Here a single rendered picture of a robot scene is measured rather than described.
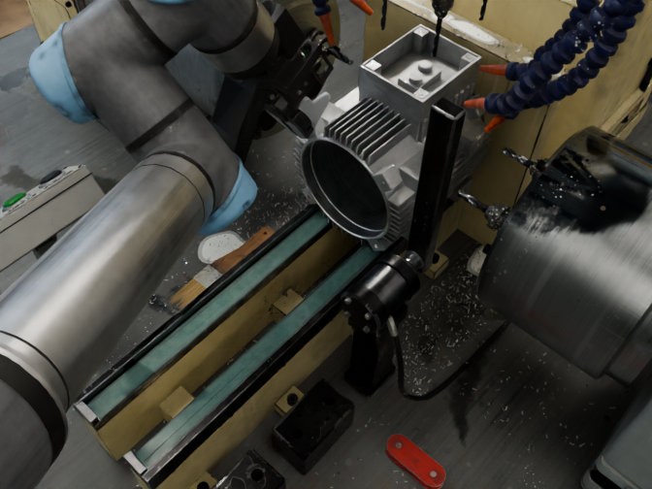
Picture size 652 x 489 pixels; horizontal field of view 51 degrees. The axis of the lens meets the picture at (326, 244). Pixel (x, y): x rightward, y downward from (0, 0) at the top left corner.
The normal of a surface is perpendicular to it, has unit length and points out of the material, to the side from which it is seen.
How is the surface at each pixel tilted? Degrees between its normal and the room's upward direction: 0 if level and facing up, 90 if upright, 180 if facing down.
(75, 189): 53
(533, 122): 90
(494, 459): 0
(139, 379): 0
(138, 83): 47
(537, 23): 90
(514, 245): 62
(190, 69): 77
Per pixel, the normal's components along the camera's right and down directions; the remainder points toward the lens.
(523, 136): -0.67, 0.58
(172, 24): 0.36, 0.69
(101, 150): 0.01, -0.61
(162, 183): 0.48, -0.70
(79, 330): 0.86, -0.32
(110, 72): 0.14, 0.29
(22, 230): 0.60, 0.06
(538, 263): -0.58, 0.23
